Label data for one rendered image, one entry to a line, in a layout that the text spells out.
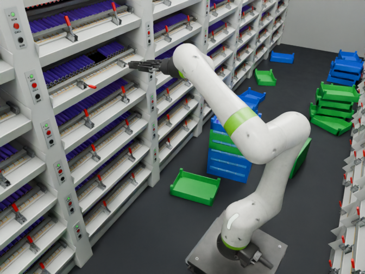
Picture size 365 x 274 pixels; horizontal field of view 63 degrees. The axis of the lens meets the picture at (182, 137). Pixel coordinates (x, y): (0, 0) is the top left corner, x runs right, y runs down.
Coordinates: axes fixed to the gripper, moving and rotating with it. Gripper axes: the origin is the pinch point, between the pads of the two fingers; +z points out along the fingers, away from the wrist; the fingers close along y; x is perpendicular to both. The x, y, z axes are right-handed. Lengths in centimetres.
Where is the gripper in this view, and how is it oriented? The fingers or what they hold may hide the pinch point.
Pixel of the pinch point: (136, 64)
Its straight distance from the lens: 147.3
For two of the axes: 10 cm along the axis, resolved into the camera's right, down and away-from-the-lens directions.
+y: 4.9, -5.1, 7.1
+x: -1.3, -8.5, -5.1
